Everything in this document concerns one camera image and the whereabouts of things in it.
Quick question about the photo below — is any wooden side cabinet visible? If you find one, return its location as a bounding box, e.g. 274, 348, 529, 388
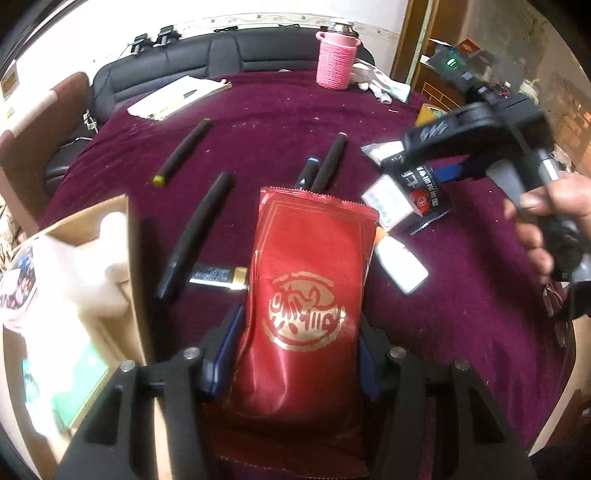
392, 0, 591, 153

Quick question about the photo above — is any pink knitted sleeve bottle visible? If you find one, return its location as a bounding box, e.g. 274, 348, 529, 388
315, 21, 363, 91

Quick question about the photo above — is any black marker yellow cap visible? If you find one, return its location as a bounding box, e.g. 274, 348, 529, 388
153, 119, 214, 188

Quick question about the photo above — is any black printed foil packet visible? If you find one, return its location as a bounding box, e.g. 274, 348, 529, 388
385, 154, 454, 237

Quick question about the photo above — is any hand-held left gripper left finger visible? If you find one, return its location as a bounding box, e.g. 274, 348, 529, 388
55, 302, 245, 480

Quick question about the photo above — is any white printed sachet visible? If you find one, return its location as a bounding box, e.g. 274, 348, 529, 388
359, 175, 413, 232

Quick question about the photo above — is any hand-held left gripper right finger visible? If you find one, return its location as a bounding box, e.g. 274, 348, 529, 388
358, 316, 539, 480

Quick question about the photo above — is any red gold-print snack packet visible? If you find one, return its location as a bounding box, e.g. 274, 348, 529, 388
210, 186, 380, 479

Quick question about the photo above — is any brown cardboard box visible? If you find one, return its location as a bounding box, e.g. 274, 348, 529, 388
9, 194, 160, 462

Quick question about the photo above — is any white paper notebook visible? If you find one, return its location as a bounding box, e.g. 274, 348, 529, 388
126, 75, 233, 122

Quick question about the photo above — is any long black marker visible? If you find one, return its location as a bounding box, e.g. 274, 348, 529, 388
156, 171, 236, 304

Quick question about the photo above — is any black marker blue cap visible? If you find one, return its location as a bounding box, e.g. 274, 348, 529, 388
293, 157, 321, 191

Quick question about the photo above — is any white crumpled cloth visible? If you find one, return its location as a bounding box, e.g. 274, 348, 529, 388
353, 62, 413, 105

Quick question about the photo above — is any yellow tape roll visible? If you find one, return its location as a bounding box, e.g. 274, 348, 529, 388
414, 103, 450, 128

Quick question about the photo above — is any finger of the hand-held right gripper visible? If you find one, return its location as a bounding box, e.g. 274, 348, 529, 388
404, 102, 502, 158
431, 154, 499, 184

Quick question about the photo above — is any black leather sofa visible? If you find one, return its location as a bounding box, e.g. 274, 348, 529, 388
44, 33, 376, 195

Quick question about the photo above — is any plain black marker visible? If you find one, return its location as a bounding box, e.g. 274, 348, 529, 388
310, 132, 348, 194

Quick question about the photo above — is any gold wall plaque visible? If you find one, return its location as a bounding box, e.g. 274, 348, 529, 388
0, 69, 20, 100

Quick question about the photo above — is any person's right hand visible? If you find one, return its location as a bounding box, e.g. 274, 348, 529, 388
503, 172, 591, 283

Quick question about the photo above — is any silver foil sachet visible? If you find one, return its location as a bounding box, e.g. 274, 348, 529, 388
359, 141, 408, 168

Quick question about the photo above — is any beige patterned blanket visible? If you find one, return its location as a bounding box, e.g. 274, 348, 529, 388
0, 202, 25, 274

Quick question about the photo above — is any yellow and black pen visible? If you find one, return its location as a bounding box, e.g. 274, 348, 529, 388
154, 89, 198, 117

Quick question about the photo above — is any brown upholstered armchair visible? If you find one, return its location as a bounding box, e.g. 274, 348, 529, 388
0, 71, 91, 237

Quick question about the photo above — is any white glue bottle orange cap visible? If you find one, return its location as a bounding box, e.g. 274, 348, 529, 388
373, 228, 430, 295

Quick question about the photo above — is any black gold small box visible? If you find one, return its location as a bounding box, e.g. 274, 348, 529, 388
188, 263, 250, 292

